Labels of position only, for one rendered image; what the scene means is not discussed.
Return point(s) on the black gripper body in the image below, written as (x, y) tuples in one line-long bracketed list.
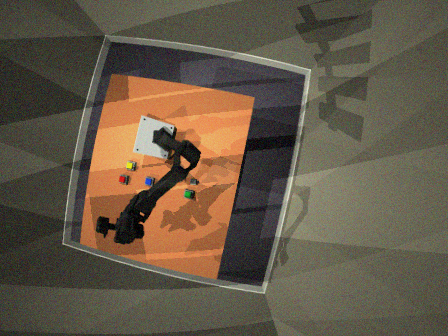
[(103, 226)]

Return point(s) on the blue button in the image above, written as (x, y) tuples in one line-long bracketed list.
[(149, 181)]

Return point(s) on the yellow button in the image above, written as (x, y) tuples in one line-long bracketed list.
[(131, 165)]

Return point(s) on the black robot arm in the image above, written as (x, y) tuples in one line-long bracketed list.
[(145, 201)]

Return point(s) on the red button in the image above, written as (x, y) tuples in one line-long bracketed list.
[(123, 179)]

